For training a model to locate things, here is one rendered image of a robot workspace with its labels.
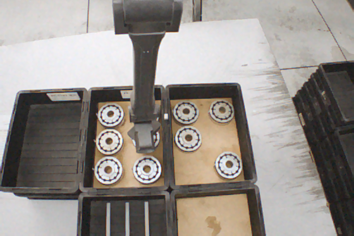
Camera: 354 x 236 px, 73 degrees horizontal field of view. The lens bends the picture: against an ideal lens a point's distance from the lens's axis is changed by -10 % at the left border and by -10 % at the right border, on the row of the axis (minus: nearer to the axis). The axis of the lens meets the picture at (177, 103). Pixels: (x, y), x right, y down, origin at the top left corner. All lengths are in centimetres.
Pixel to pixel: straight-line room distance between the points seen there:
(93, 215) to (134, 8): 77
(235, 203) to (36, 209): 80
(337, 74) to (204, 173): 126
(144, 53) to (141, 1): 11
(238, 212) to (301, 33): 214
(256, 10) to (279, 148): 184
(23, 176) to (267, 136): 104
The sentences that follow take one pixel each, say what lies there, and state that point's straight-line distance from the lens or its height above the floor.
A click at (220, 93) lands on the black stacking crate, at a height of 87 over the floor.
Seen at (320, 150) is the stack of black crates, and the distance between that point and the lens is 190.
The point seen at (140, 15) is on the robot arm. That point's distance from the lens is 41.
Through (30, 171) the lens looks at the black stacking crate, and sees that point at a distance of 113.
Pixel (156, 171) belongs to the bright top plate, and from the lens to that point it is 97.
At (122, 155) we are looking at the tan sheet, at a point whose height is 83.
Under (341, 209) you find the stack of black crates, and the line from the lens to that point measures 187.
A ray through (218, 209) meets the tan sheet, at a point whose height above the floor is 83.
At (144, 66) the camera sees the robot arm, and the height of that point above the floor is 139.
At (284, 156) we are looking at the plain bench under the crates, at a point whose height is 70.
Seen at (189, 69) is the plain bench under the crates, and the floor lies 70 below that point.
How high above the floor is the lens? 181
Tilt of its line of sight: 63 degrees down
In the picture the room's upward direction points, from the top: 5 degrees clockwise
